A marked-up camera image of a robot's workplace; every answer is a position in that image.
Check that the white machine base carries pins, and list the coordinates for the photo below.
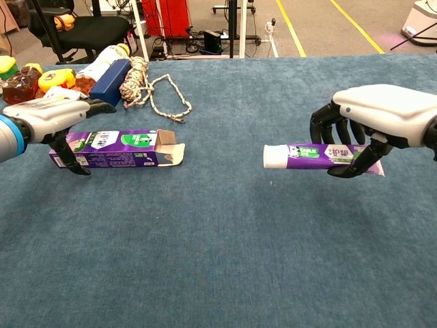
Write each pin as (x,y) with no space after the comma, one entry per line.
(418,24)

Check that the white drink bottle yellow cap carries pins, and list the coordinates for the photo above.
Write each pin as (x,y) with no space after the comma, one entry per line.
(102,61)

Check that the black box device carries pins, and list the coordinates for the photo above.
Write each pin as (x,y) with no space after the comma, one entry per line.
(211,41)

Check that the amber honey bottle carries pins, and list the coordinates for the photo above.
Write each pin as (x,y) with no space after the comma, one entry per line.
(20,87)

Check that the blue carpet table mat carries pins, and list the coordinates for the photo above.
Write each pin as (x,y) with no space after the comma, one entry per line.
(218,256)

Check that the yellow lidded green container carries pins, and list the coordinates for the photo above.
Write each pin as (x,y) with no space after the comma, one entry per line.
(7,65)

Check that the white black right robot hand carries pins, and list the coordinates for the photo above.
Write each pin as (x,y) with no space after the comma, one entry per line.
(382,109)

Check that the black light stand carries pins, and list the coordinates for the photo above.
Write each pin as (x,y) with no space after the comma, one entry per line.
(48,30)

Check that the purple white toothpaste tube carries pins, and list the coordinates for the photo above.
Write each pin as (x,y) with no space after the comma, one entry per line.
(300,157)

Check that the purple toothpaste carton box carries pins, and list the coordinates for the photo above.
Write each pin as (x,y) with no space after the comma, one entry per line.
(119,147)

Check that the yellow lidded jar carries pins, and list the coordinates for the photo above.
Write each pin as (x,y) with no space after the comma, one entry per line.
(54,78)

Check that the thin black rod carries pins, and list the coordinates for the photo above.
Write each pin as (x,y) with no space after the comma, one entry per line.
(413,38)

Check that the red cabinet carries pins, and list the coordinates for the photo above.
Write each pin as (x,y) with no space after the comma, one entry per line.
(167,17)

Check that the white upright post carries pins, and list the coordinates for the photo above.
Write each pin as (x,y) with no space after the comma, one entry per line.
(242,27)

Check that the white snack packet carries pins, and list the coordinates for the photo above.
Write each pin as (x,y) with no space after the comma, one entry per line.
(59,92)

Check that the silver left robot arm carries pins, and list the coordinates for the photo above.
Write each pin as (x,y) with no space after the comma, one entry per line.
(8,140)

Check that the yellow brown plush toy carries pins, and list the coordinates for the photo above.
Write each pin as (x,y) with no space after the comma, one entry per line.
(64,22)

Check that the white metal frame leg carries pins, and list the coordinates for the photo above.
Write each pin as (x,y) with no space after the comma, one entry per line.
(140,30)

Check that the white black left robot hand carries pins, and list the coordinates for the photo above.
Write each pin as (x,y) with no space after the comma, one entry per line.
(48,116)

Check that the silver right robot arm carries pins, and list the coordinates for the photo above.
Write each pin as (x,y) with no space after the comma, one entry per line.
(433,136)

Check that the black tripod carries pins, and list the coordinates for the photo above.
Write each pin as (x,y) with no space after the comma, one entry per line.
(233,27)

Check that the black office chair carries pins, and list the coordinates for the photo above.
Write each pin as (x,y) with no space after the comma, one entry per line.
(92,30)

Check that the brown woven coaster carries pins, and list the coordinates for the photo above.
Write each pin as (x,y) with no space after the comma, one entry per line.
(39,94)

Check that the navy blue rectangular box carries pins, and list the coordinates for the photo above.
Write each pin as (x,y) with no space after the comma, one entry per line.
(107,83)

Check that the white power strip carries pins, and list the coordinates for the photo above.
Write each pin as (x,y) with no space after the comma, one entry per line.
(271,34)

